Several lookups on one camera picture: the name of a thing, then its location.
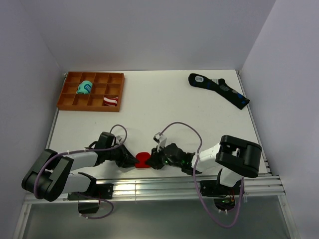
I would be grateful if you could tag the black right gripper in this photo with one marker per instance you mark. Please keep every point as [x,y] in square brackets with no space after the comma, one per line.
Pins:
[154,161]

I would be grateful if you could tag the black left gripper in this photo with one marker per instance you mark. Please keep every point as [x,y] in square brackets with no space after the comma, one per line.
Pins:
[126,160]

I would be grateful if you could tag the red Santa sock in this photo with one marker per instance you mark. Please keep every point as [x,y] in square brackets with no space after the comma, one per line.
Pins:
[142,158]

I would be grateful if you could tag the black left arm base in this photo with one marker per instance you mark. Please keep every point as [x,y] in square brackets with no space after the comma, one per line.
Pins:
[100,191]

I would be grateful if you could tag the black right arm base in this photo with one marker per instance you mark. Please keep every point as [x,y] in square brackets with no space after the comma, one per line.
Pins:
[210,188]

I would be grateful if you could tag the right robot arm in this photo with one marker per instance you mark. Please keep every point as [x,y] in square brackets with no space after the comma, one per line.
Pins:
[239,158]

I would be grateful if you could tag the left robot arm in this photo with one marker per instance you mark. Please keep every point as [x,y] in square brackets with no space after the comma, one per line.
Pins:
[55,173]

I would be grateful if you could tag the red white striped rolled sock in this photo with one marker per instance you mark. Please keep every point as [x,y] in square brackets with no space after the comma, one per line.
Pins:
[112,102]

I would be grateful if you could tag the wooden compartment tray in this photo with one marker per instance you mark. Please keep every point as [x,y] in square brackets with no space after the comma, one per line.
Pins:
[105,84]

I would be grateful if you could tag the teal rolled sock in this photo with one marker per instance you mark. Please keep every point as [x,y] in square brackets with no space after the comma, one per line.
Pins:
[84,88]

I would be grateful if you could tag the black and blue sock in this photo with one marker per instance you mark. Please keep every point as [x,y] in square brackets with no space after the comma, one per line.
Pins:
[220,87]

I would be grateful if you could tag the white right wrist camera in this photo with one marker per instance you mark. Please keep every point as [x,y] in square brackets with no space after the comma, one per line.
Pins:
[160,139]

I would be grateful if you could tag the aluminium frame rail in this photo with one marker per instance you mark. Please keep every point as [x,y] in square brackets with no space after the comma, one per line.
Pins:
[184,188]

